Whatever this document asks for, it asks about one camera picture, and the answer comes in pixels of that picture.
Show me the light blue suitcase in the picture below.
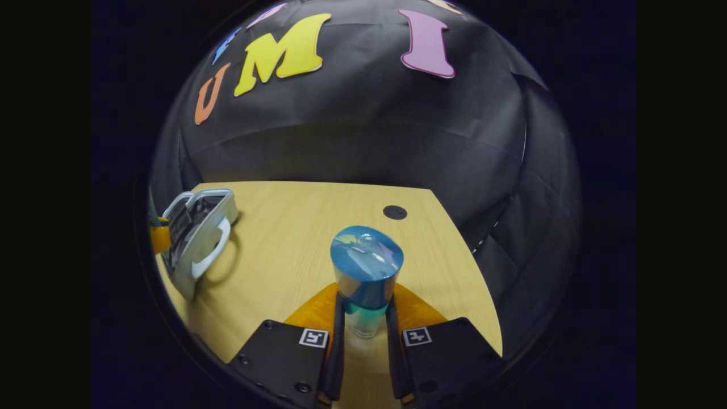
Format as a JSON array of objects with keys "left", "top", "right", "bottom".
[{"left": 161, "top": 187, "right": 240, "bottom": 302}]

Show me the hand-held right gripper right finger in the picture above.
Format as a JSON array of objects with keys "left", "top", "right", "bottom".
[{"left": 386, "top": 283, "right": 504, "bottom": 409}]

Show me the black backdrop cloth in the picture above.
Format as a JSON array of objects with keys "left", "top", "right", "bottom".
[{"left": 149, "top": 0, "right": 581, "bottom": 360}]

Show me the teal skin care bottle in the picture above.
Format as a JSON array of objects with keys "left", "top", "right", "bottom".
[{"left": 330, "top": 226, "right": 405, "bottom": 340}]

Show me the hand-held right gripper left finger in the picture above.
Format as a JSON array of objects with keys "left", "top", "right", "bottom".
[{"left": 227, "top": 282, "right": 346, "bottom": 409}]

